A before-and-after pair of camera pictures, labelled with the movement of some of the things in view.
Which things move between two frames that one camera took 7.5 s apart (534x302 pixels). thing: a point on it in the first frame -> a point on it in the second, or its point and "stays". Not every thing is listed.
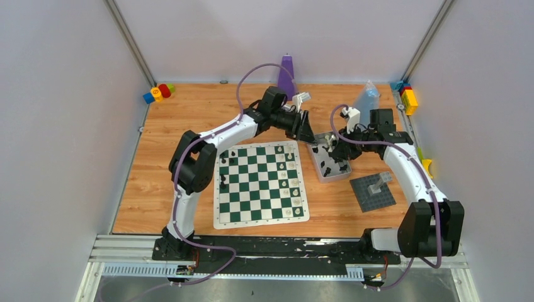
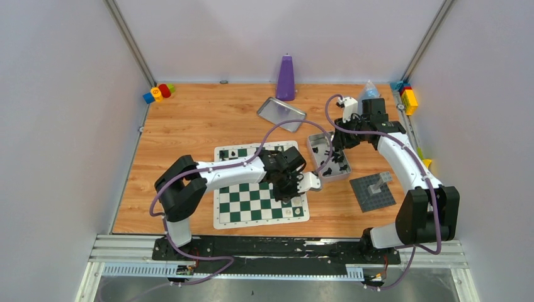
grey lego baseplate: (368, 202) stays
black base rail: (278, 255) stays
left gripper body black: (299, 125) -> (286, 184)
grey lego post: (383, 177) stays
